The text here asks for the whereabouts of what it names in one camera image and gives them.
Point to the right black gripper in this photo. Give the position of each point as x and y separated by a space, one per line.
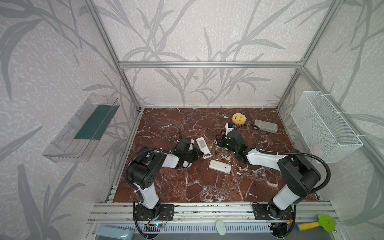
226 138

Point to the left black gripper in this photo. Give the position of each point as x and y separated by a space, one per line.
186 147

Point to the white remote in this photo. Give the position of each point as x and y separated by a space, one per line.
204 147
186 164
219 166

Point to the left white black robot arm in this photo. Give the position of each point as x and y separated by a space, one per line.
142 171

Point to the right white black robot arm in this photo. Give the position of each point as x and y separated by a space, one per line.
303 173

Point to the yellow smiley sponge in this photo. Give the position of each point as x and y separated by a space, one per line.
239 119

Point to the clear plastic box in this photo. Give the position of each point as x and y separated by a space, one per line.
266 126

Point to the small circuit board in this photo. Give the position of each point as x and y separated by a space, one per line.
155 226

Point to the pale green oval object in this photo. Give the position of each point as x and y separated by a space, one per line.
221 228

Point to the light blue tray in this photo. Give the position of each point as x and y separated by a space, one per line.
114 233

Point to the green yellow toy spatula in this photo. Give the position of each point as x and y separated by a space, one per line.
327 222

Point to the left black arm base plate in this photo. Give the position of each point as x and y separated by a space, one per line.
161 212

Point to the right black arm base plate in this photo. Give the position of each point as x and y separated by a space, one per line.
261 211

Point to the white wire basket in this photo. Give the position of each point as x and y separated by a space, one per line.
323 127

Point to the clear plastic wall shelf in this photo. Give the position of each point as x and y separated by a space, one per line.
79 138

